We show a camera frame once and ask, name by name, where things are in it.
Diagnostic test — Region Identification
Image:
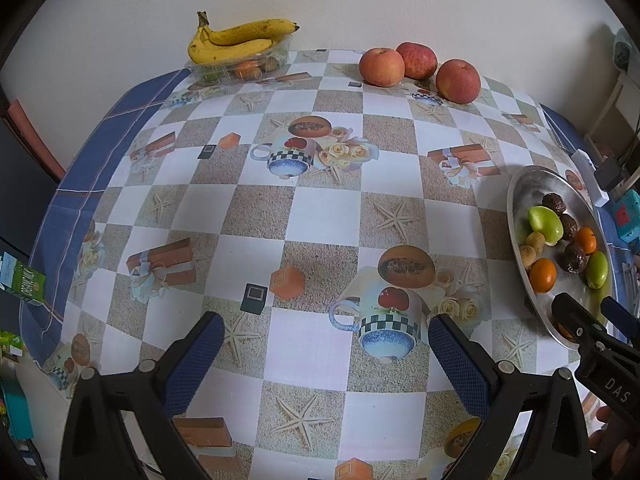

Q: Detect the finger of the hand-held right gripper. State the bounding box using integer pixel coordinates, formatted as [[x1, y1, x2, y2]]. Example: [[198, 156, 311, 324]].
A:
[[602, 297, 640, 348], [551, 292, 611, 356]]

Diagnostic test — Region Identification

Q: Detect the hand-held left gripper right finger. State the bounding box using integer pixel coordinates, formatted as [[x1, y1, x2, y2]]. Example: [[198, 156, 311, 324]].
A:
[[427, 314, 593, 480]]

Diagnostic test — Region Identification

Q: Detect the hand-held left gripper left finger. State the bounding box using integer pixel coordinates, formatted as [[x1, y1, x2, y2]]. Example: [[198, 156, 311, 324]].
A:
[[60, 311, 226, 480]]

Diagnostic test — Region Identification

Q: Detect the green jujube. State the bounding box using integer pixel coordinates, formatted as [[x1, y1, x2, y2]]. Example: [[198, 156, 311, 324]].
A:
[[528, 206, 564, 247], [585, 251, 609, 289]]

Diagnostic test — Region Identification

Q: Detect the round metal tray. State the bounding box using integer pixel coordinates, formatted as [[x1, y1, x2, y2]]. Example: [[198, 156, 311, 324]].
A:
[[506, 165, 621, 350]]

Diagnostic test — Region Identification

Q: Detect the person's right hand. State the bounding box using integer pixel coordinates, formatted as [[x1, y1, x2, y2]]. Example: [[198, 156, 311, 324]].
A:
[[589, 404, 632, 467]]

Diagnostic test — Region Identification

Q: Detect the light blue box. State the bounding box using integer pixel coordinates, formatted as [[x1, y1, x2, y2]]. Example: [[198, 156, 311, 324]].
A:
[[607, 192, 640, 243]]

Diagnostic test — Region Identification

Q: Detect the black power adapter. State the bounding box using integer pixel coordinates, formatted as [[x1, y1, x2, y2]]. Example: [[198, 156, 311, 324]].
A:
[[594, 157, 626, 192]]

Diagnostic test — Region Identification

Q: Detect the white plastic bar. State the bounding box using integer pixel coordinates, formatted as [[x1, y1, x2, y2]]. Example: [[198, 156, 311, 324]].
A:
[[571, 149, 610, 206]]

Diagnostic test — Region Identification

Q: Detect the teal box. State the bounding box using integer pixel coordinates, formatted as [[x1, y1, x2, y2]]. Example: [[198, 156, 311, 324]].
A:
[[0, 375, 33, 441]]

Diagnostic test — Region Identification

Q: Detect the checkered printed tablecloth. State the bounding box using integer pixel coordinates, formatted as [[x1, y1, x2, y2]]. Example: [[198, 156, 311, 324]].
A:
[[19, 49, 640, 480]]

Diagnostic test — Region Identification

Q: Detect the green carton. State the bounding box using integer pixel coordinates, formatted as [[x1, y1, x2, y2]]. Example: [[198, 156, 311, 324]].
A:
[[0, 252, 48, 306]]

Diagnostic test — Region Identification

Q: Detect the red apple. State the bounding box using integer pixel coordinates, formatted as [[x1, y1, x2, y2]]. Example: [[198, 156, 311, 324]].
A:
[[435, 59, 482, 105], [396, 41, 438, 80], [359, 47, 405, 86]]

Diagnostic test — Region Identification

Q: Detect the dark chair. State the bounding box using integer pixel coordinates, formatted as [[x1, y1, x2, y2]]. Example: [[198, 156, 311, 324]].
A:
[[0, 85, 66, 241]]

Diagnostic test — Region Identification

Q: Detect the yellow banana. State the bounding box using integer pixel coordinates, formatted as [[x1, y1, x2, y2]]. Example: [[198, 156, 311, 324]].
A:
[[188, 11, 276, 64], [202, 18, 300, 47]]

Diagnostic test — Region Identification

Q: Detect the clear plastic container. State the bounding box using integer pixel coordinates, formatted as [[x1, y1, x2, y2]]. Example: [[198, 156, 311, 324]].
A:
[[184, 40, 292, 86]]

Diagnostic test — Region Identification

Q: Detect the white furniture frame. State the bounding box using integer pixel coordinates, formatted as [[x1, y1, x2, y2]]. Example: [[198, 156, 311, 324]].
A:
[[582, 67, 640, 161]]

